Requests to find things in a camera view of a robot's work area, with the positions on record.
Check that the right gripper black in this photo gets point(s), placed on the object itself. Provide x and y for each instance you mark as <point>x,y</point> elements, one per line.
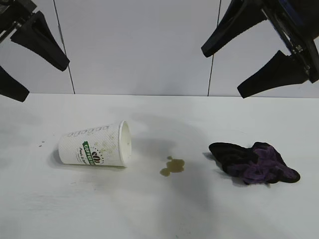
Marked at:
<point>304,30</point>

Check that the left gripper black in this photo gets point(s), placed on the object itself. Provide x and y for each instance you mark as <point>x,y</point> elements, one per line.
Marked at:
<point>12,15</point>

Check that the white paper coffee cup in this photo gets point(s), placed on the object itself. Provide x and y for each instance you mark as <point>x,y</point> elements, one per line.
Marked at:
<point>79,147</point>

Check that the black and purple cloth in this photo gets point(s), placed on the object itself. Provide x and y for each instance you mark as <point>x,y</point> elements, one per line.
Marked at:
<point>239,159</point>

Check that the brown coffee spill puddle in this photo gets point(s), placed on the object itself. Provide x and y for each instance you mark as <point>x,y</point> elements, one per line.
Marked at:
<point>174,166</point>

